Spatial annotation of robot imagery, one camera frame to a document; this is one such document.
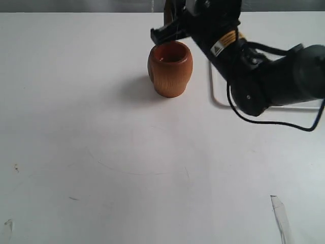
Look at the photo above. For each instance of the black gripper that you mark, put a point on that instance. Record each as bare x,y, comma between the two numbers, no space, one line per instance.
213,25

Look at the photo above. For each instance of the wooden pestle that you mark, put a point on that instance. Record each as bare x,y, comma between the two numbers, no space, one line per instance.
169,12

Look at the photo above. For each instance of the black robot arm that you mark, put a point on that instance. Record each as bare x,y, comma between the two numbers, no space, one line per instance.
259,76

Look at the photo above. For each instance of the wooden mortar cup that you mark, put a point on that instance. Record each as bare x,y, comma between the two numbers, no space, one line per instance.
170,68

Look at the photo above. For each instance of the white plastic tray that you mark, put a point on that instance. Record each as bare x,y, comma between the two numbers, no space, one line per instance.
218,95

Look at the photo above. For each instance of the clear tape strip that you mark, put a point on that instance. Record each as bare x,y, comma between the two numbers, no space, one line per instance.
282,220

